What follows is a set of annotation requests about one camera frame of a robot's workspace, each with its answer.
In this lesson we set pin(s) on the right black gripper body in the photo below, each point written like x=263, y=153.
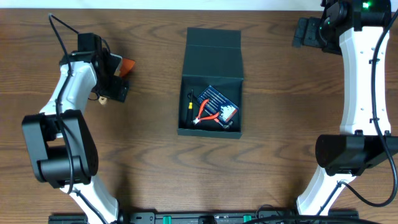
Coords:
x=319, y=34

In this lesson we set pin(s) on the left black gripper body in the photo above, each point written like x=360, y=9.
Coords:
x=117, y=90

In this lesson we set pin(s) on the orange scraper wooden handle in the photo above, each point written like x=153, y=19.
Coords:
x=126, y=67

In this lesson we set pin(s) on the black yellow screwdriver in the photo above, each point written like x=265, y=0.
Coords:
x=189, y=116

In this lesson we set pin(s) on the blue precision screwdriver case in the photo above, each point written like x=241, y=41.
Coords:
x=218, y=103

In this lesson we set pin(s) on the small hammer orange label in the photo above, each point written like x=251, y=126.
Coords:
x=224, y=126

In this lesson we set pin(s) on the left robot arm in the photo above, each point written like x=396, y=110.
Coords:
x=61, y=149

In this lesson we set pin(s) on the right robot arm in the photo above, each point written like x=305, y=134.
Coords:
x=358, y=31

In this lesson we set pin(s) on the dark green open box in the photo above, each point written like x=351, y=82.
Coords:
x=212, y=57

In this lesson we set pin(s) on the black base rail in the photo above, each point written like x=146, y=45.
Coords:
x=198, y=218

